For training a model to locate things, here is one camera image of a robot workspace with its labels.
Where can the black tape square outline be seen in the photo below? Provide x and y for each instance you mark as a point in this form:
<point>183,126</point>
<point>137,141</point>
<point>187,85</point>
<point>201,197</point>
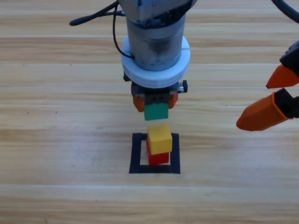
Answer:
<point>135,154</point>

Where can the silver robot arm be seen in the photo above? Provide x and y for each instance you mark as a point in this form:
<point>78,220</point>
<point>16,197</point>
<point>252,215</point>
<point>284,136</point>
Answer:
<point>154,42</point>

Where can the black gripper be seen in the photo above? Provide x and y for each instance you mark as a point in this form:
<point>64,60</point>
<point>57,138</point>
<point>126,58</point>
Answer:
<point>156,96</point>
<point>292,58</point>

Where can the green wooden block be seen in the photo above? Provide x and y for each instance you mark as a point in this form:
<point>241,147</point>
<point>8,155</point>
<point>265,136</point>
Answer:
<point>156,112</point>

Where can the red wooden block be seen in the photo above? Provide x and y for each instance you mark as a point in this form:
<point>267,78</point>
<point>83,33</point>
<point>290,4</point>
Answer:
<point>158,158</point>

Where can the white wrist mount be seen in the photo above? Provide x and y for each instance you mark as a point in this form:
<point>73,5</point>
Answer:
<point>154,79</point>

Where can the yellow wooden block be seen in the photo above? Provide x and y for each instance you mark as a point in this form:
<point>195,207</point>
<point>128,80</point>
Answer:
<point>160,140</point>

